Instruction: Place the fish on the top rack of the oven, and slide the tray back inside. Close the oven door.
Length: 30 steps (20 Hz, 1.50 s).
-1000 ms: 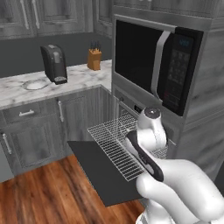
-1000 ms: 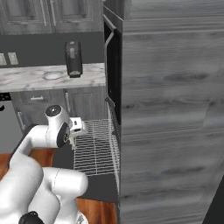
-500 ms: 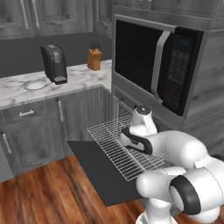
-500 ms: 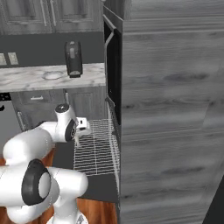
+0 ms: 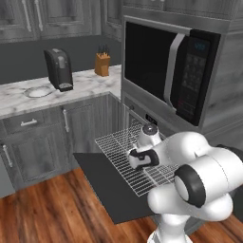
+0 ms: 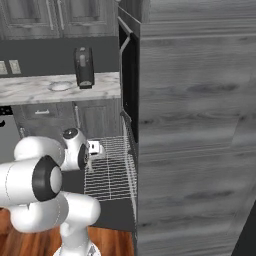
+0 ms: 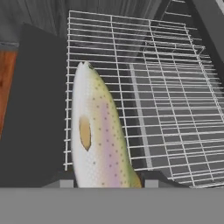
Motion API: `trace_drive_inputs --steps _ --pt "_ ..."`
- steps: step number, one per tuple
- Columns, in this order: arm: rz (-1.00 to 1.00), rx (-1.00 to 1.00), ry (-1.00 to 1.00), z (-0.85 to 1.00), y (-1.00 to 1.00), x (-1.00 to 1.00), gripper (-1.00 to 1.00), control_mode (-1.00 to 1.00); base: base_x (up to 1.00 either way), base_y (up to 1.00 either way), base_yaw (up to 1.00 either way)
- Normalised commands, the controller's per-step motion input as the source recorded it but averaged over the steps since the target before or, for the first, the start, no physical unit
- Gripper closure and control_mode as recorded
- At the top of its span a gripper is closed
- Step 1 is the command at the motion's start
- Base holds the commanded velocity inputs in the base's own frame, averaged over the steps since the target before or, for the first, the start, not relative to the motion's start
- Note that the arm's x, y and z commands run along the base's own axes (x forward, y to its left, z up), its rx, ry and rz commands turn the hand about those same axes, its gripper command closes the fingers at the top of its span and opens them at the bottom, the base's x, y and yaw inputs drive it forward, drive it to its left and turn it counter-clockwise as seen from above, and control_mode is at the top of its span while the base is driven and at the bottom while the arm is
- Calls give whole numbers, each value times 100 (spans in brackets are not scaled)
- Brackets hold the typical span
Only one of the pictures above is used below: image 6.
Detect dark oven door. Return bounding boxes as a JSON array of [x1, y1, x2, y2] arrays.
[[60, 168, 138, 234]]

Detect grey wall cupboard door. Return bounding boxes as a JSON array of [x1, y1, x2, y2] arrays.
[[0, 0, 61, 40], [59, 0, 120, 38]]

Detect grey base cupboard door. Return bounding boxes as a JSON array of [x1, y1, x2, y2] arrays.
[[19, 119, 78, 143], [72, 97, 124, 140]]

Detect black coffee machine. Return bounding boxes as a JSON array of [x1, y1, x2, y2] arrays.
[[73, 46, 96, 90]]

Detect white plate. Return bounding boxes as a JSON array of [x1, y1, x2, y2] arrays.
[[47, 80, 74, 92]]

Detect white wall outlet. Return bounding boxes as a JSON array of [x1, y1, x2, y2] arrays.
[[8, 59, 22, 75], [0, 60, 9, 76]]

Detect grey wooden tall cabinet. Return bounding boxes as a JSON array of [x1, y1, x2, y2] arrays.
[[117, 0, 256, 256]]

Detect grey drawer front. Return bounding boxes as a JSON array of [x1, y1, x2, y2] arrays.
[[19, 101, 76, 123]]

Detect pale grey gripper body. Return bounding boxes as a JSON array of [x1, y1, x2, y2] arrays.
[[85, 145, 107, 173]]

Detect wire oven rack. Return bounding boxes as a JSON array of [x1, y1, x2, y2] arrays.
[[120, 110, 139, 218], [83, 134, 132, 203]]

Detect grey oven handle bar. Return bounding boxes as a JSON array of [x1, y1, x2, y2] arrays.
[[118, 17, 133, 58]]

